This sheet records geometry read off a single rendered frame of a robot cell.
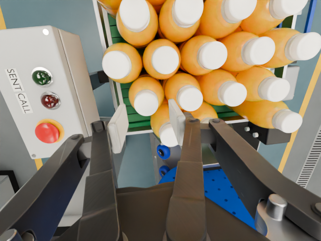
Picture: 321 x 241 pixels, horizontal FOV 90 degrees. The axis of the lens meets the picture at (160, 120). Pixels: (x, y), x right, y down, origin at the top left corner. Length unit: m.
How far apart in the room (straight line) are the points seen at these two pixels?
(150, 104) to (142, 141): 1.29
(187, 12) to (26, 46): 0.22
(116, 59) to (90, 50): 1.17
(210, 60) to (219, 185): 0.29
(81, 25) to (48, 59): 1.17
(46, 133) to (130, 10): 0.22
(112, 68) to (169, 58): 0.08
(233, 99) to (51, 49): 0.28
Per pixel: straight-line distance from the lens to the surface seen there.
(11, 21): 1.66
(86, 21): 1.44
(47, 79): 0.29
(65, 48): 0.31
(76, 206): 0.70
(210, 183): 0.44
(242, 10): 0.29
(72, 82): 0.30
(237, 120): 0.46
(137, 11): 0.26
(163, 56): 0.25
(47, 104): 0.29
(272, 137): 0.51
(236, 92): 0.29
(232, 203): 0.41
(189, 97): 0.26
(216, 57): 0.27
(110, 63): 0.25
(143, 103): 0.26
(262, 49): 0.30
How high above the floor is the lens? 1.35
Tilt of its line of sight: 68 degrees down
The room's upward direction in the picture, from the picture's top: 168 degrees clockwise
